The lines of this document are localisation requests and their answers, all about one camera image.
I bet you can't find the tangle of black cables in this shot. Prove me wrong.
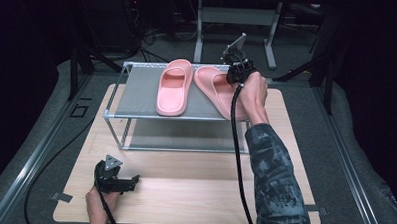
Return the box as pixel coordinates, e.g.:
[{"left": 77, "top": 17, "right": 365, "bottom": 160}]
[{"left": 121, "top": 0, "right": 198, "bottom": 65}]

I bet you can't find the person's right hand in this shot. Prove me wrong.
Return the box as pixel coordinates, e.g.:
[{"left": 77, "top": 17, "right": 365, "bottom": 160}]
[{"left": 234, "top": 70, "right": 273, "bottom": 128}]

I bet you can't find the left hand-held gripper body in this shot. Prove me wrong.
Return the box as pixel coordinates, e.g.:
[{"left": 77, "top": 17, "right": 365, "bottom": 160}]
[{"left": 93, "top": 153, "right": 134, "bottom": 195}]

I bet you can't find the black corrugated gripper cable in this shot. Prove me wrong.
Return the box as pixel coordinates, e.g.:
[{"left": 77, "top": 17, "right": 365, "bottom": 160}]
[
  {"left": 226, "top": 82, "right": 263, "bottom": 224},
  {"left": 92, "top": 159, "right": 121, "bottom": 224}
]

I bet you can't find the grey metal desk frame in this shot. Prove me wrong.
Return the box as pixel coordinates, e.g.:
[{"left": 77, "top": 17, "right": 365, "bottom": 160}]
[{"left": 192, "top": 0, "right": 283, "bottom": 70}]

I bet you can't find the pink foam slipper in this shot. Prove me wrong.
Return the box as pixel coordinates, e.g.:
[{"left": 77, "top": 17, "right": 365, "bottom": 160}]
[
  {"left": 191, "top": 65, "right": 253, "bottom": 123},
  {"left": 154, "top": 58, "right": 194, "bottom": 119}
]

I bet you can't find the aluminium floor rail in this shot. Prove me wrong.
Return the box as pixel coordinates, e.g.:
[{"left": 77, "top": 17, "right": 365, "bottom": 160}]
[
  {"left": 307, "top": 85, "right": 391, "bottom": 224},
  {"left": 0, "top": 72, "right": 93, "bottom": 224}
]

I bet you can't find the person's left hand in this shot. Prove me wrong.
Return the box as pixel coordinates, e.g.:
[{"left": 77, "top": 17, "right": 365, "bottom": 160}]
[{"left": 84, "top": 185, "right": 122, "bottom": 224}]

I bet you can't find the black metal stand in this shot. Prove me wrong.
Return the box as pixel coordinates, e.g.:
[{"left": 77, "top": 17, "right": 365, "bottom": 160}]
[
  {"left": 272, "top": 49, "right": 338, "bottom": 115},
  {"left": 67, "top": 41, "right": 124, "bottom": 103}
]

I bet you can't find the grey tape piece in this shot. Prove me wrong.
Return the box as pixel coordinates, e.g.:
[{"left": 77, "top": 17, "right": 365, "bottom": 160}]
[
  {"left": 50, "top": 192, "right": 75, "bottom": 204},
  {"left": 304, "top": 205, "right": 328, "bottom": 217}
]

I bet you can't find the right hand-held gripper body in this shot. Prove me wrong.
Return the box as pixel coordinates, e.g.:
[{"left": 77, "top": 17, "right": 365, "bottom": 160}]
[{"left": 220, "top": 32, "right": 258, "bottom": 86}]

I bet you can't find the grey metal shoe rack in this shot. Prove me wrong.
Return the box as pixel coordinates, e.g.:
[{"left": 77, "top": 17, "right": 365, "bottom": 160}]
[{"left": 101, "top": 59, "right": 270, "bottom": 156}]

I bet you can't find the thin black floor cable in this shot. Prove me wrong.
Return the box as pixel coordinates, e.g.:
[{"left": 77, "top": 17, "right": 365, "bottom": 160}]
[{"left": 22, "top": 114, "right": 97, "bottom": 224}]

